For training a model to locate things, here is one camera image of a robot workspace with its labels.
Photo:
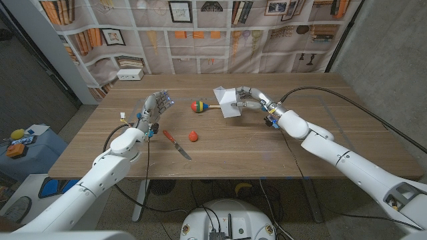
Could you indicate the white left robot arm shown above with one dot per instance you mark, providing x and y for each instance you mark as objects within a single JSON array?
[{"x": 100, "y": 176}]

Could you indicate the white milk carton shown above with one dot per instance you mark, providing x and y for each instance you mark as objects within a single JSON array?
[{"x": 228, "y": 103}]

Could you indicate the orange box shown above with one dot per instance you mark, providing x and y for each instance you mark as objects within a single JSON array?
[{"x": 15, "y": 150}]

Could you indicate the black round fan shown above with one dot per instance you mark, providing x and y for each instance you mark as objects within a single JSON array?
[{"x": 162, "y": 187}]

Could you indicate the white paper sheet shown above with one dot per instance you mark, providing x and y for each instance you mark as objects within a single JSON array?
[{"x": 38, "y": 130}]

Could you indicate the yellow toy banana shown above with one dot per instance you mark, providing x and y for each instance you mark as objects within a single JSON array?
[{"x": 243, "y": 187}]

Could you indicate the grey metal table leg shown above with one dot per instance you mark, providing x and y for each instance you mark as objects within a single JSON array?
[
  {"x": 313, "y": 200},
  {"x": 140, "y": 200}
]

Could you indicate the blue floor pad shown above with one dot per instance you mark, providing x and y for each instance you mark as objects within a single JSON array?
[{"x": 56, "y": 187}]

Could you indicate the black pole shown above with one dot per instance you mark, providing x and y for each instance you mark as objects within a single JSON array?
[{"x": 343, "y": 36}]

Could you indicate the yellow toy lemon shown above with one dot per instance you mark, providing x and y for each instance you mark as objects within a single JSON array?
[{"x": 17, "y": 134}]

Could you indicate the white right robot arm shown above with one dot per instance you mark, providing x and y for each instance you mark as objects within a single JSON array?
[{"x": 350, "y": 166}]

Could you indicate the white power strip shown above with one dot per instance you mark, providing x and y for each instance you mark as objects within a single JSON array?
[{"x": 130, "y": 74}]

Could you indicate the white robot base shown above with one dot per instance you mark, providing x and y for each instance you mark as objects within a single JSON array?
[{"x": 230, "y": 213}]

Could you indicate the red toy strawberry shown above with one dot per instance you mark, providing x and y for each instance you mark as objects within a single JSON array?
[{"x": 193, "y": 136}]

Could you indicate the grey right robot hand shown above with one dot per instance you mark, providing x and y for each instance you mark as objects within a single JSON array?
[{"x": 260, "y": 100}]

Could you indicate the blue-grey stool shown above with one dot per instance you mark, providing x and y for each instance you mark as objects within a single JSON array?
[{"x": 36, "y": 156}]

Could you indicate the printed bookshelf backdrop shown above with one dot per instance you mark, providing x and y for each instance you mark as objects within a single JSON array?
[{"x": 213, "y": 50}]

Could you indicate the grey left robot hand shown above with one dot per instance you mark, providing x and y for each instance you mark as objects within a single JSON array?
[{"x": 153, "y": 106}]

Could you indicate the grey pillar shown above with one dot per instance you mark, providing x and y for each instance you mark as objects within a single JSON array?
[{"x": 50, "y": 50}]

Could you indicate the striped wooden maraca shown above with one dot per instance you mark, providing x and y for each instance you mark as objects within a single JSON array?
[{"x": 198, "y": 106}]

